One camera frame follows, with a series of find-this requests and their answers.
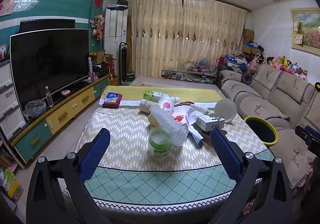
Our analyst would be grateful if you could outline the white paper towel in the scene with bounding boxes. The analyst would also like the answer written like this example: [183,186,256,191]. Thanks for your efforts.
[172,105,208,125]

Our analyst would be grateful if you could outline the black hat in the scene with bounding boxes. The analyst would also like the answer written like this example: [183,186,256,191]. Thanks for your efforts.
[241,72,253,84]

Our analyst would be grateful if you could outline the green and white bottle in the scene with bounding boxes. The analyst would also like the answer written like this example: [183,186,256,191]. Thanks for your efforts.
[143,90,180,103]

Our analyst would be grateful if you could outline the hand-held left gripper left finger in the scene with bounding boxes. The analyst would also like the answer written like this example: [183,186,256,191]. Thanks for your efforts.
[26,128,111,224]

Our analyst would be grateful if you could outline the white lettered paper cup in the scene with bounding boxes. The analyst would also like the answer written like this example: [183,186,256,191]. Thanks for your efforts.
[139,99,160,114]

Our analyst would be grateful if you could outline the black bin with yellow rim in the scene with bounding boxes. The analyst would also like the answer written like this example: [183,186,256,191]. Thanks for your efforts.
[244,116,279,146]

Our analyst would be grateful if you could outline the hanging flower decoration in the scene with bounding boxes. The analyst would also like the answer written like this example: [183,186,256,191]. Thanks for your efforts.
[90,14,105,41]

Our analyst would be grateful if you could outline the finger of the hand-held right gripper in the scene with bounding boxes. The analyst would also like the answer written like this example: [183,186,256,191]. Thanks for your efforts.
[304,125,317,137]
[295,126,310,141]

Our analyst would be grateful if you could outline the framed flower painting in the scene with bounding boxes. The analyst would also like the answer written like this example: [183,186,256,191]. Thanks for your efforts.
[290,8,320,56]

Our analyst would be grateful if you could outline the beige round container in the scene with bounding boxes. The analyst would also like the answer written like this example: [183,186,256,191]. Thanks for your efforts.
[147,113,160,127]

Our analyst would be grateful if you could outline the white box with olive print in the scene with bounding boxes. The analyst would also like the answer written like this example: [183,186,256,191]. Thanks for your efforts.
[196,113,225,132]

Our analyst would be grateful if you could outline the clear water bottle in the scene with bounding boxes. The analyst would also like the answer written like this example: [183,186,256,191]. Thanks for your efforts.
[45,86,54,108]

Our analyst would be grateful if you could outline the low glass table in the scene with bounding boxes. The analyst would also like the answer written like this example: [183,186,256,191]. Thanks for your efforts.
[161,69,216,84]

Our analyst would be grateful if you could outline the open cardboard boxes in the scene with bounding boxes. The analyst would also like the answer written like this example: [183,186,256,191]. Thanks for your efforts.
[94,50,117,65]

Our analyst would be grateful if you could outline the pink wall picture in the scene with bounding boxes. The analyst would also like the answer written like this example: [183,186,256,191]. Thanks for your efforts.
[0,0,18,17]

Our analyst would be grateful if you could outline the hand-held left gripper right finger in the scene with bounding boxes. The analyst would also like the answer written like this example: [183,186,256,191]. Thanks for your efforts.
[210,128,293,224]

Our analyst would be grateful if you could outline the pile of plush toys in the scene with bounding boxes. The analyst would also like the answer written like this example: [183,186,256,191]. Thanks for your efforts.
[246,52,309,81]

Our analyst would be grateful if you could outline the row of books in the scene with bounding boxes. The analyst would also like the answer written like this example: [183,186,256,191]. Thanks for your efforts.
[0,139,24,202]

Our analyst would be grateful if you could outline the beige curtains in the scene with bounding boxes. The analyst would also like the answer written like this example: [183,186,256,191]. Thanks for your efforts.
[127,0,248,80]

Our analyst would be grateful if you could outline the white standing air conditioner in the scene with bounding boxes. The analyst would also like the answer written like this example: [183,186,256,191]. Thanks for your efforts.
[104,6,129,86]

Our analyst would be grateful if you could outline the glass bowl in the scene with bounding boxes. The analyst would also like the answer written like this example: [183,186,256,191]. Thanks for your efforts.
[24,100,47,118]

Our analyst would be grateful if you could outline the patterned tablecloth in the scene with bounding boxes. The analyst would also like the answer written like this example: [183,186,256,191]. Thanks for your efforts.
[62,85,275,214]

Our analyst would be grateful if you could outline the teal and yellow TV cabinet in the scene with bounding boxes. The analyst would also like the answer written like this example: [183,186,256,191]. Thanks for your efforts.
[10,74,110,163]

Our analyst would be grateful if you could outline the beige sofa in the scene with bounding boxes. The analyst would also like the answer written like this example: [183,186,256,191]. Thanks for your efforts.
[220,63,320,189]

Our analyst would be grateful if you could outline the white plastic drawer unit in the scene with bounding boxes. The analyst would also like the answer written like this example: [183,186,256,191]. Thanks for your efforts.
[0,59,27,141]

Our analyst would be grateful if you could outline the blue starred bag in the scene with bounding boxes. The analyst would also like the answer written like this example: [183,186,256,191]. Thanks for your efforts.
[224,55,247,65]

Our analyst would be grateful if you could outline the large black television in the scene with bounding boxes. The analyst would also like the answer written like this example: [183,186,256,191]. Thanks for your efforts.
[10,29,90,111]

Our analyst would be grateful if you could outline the white paper bowl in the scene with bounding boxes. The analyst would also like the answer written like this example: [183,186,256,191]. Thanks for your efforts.
[214,99,237,124]

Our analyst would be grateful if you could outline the black monitor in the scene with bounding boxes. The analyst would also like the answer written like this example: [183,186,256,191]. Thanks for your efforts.
[19,19,76,33]

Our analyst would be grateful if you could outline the white foam fruit net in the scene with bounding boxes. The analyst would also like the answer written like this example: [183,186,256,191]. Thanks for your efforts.
[151,107,188,146]

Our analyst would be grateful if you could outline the stack of cardboard boxes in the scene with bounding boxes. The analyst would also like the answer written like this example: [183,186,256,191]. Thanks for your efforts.
[241,29,262,56]

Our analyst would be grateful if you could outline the black tower fan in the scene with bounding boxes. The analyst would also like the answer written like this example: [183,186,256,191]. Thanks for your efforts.
[119,42,131,85]

